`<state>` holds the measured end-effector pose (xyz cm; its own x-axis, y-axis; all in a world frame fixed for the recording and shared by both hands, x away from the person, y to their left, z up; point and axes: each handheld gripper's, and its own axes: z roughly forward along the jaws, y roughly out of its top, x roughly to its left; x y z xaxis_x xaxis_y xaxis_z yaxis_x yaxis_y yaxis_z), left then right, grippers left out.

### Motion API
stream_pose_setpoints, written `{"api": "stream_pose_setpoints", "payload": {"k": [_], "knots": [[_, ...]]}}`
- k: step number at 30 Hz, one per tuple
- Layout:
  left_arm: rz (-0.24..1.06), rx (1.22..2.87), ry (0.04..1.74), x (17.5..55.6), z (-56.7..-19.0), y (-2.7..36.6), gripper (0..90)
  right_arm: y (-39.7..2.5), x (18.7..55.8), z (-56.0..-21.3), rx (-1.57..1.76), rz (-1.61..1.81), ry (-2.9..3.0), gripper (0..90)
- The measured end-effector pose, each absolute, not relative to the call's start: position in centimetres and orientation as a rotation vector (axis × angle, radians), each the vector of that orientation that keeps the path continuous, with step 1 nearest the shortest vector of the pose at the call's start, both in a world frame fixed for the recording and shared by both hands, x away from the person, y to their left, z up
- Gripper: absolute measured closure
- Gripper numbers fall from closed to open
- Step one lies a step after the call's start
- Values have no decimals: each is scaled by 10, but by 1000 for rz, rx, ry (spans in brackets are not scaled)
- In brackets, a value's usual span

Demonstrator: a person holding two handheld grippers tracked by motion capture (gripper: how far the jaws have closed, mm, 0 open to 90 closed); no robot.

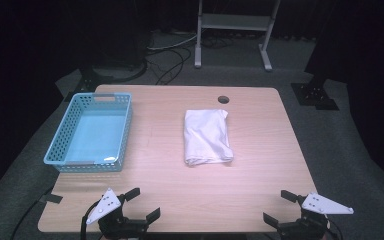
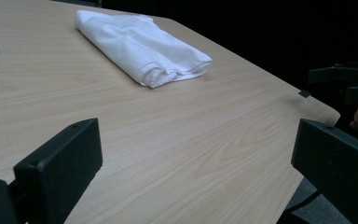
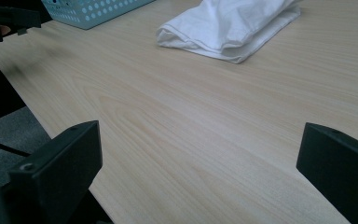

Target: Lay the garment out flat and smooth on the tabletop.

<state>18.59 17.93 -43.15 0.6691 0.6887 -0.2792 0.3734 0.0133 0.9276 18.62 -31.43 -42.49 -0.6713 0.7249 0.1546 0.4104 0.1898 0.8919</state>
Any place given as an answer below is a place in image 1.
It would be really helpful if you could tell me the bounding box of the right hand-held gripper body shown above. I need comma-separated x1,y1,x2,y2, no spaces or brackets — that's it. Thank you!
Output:
278,192,355,240

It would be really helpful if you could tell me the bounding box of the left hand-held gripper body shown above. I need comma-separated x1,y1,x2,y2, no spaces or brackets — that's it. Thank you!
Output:
85,188,148,240

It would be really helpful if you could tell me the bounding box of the white printed t-shirt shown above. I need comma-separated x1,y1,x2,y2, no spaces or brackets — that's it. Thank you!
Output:
183,108,234,167

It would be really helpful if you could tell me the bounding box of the black tape strip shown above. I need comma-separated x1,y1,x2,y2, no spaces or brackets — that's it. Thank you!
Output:
39,193,64,205

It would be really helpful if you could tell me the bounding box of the blue plastic basket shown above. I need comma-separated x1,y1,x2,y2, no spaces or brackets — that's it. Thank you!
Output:
43,92,133,173

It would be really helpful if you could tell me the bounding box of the black stand base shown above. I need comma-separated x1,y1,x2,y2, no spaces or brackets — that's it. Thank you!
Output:
290,75,340,111
63,66,114,102

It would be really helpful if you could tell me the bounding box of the white metal stand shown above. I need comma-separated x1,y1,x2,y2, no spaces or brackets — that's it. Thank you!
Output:
194,0,282,72

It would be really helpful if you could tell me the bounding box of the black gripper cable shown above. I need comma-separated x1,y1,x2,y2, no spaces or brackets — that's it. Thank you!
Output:
326,218,344,240
80,199,105,240

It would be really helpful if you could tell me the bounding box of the black floor cable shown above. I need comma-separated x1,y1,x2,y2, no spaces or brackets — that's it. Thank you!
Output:
145,46,194,86
10,187,54,240

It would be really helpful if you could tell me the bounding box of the white floor cable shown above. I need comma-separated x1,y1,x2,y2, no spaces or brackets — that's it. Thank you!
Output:
146,34,198,52

